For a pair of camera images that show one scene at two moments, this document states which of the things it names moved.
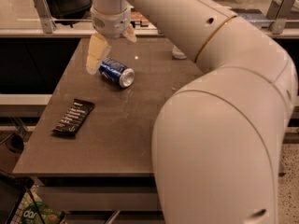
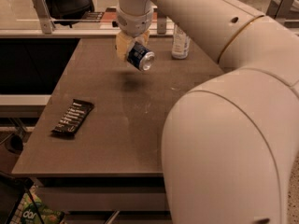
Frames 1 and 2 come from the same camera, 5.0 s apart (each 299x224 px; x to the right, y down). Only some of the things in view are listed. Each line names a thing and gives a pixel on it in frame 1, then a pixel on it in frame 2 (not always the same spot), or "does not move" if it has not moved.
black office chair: x=66 y=4 does not move
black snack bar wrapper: x=74 y=117 does not move
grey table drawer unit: x=93 y=199 does not move
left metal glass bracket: x=47 y=20 does not move
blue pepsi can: x=120 y=74 to x=141 y=57
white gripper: x=112 y=23 to x=135 y=24
